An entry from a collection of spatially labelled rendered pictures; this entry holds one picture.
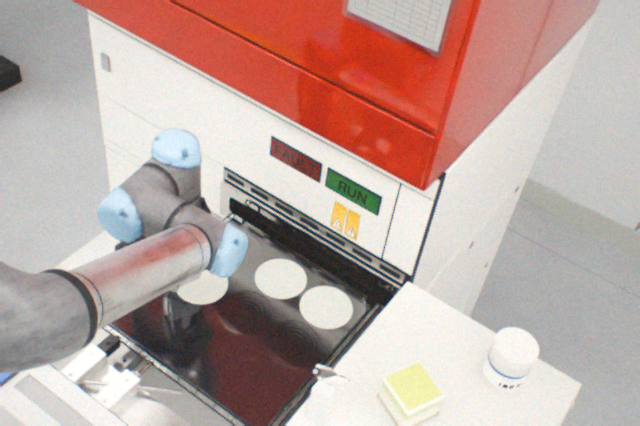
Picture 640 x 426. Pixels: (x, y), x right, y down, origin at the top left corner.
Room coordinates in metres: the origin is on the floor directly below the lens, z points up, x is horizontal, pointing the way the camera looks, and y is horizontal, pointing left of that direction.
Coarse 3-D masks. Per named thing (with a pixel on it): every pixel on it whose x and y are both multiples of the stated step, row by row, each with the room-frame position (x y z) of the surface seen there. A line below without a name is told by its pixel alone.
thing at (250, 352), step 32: (256, 256) 1.01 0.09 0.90; (288, 256) 1.02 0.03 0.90; (256, 288) 0.93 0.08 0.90; (128, 320) 0.81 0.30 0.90; (160, 320) 0.82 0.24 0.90; (192, 320) 0.83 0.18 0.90; (224, 320) 0.84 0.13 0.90; (256, 320) 0.85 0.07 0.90; (288, 320) 0.86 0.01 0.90; (352, 320) 0.88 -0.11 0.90; (160, 352) 0.76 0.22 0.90; (192, 352) 0.77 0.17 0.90; (224, 352) 0.78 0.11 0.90; (256, 352) 0.78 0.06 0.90; (288, 352) 0.79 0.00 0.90; (320, 352) 0.80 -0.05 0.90; (224, 384) 0.71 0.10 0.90; (256, 384) 0.72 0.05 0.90; (288, 384) 0.73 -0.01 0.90; (256, 416) 0.66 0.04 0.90
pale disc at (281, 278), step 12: (264, 264) 0.99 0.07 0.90; (276, 264) 0.99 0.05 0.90; (288, 264) 1.00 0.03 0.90; (264, 276) 0.96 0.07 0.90; (276, 276) 0.96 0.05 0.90; (288, 276) 0.97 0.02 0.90; (300, 276) 0.97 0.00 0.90; (264, 288) 0.93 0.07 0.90; (276, 288) 0.93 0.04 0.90; (288, 288) 0.94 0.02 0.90; (300, 288) 0.94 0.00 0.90
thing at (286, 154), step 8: (272, 144) 1.11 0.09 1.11; (280, 144) 1.10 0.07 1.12; (272, 152) 1.11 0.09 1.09; (280, 152) 1.10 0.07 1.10; (288, 152) 1.09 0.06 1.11; (296, 152) 1.08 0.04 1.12; (288, 160) 1.09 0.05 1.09; (296, 160) 1.08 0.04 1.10; (304, 160) 1.07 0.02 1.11; (312, 160) 1.07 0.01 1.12; (296, 168) 1.08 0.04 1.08; (304, 168) 1.07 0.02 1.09; (312, 168) 1.06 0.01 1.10; (312, 176) 1.06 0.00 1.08
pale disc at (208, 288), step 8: (200, 272) 0.95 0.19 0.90; (208, 272) 0.95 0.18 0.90; (200, 280) 0.93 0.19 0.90; (208, 280) 0.93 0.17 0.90; (216, 280) 0.93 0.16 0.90; (224, 280) 0.94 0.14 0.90; (184, 288) 0.90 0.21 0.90; (192, 288) 0.91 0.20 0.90; (200, 288) 0.91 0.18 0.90; (208, 288) 0.91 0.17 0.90; (216, 288) 0.91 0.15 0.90; (224, 288) 0.92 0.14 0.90; (184, 296) 0.88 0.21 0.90; (192, 296) 0.89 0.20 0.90; (200, 296) 0.89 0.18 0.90; (208, 296) 0.89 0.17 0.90; (216, 296) 0.90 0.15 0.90
